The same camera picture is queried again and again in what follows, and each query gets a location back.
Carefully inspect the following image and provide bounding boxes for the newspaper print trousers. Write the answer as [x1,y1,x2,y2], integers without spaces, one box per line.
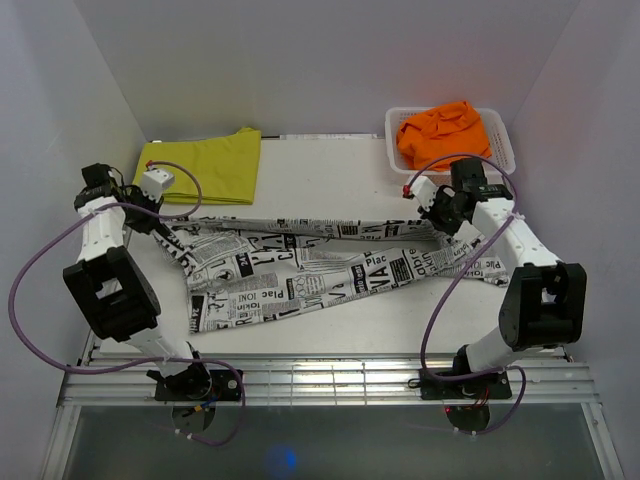
[164,217,484,334]

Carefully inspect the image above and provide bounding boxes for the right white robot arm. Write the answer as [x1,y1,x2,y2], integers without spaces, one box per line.
[403,155,587,397]

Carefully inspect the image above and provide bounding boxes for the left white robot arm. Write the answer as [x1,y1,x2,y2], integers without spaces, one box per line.
[63,162,213,400]

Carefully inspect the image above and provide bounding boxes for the orange trousers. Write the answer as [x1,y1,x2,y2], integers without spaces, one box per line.
[395,101,492,170]

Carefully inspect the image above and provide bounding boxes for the folded yellow-green trousers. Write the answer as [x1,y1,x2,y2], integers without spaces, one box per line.
[134,128,261,205]

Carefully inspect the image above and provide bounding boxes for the white plastic basket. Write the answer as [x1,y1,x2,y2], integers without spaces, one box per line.
[385,107,516,175]

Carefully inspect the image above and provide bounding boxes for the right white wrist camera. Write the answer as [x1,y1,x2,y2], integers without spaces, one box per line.
[403,176,439,212]

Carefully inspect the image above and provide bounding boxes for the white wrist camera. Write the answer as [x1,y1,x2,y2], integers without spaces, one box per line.
[403,176,439,212]
[138,168,175,203]

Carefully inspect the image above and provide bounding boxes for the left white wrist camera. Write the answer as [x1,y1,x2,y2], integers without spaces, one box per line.
[138,168,175,203]

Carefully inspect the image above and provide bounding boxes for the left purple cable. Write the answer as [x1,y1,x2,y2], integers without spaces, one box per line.
[8,159,247,447]

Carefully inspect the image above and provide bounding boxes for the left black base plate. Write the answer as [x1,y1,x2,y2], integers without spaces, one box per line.
[153,369,241,403]

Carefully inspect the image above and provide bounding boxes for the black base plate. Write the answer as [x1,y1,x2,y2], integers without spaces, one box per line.
[407,369,512,401]
[153,369,241,403]

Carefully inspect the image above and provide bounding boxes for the aluminium rail frame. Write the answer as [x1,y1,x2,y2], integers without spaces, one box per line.
[41,351,634,479]

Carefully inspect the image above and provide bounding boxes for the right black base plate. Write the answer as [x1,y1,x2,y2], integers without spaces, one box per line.
[407,369,512,401]

